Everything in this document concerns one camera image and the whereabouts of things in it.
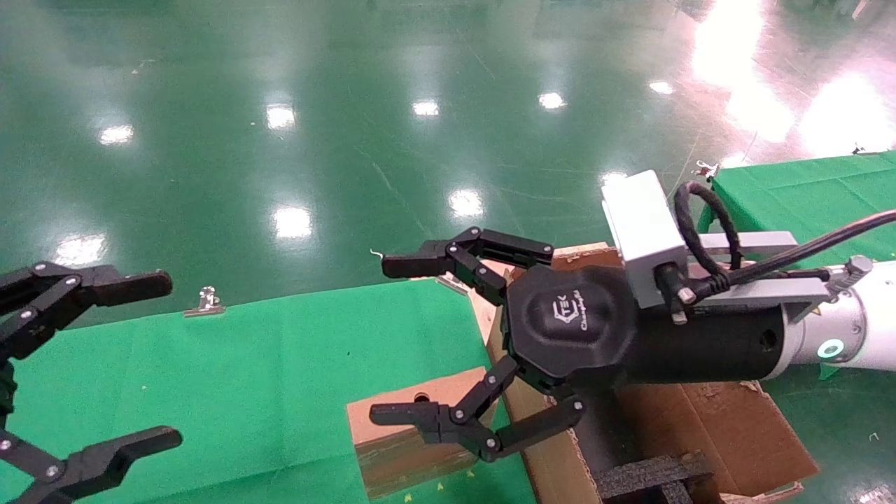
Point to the silver metal binder clip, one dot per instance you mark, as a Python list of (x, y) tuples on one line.
[(707, 170), (449, 283), (858, 149), (206, 304)]

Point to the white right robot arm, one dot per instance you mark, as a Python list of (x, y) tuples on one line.
[(868, 322)]

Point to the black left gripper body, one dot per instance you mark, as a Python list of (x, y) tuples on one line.
[(5, 392)]

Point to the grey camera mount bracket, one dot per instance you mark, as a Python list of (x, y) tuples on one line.
[(770, 290)]

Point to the large green table cloth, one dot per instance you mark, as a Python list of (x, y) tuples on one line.
[(245, 371)]

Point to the large open cardboard carton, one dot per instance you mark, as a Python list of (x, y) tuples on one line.
[(728, 434)]

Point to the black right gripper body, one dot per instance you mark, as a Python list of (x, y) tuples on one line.
[(574, 322)]

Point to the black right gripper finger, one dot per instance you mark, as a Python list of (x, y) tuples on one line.
[(483, 245), (448, 423)]

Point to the small brown cardboard box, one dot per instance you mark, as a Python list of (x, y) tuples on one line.
[(406, 392)]

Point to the black foam strip insert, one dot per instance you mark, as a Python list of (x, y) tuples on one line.
[(644, 476)]

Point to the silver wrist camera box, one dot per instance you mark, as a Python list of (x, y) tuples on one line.
[(644, 231)]

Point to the green cloth with hanging corner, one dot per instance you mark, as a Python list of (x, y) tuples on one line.
[(791, 196)]

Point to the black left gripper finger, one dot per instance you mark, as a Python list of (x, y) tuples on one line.
[(105, 285), (98, 462)]

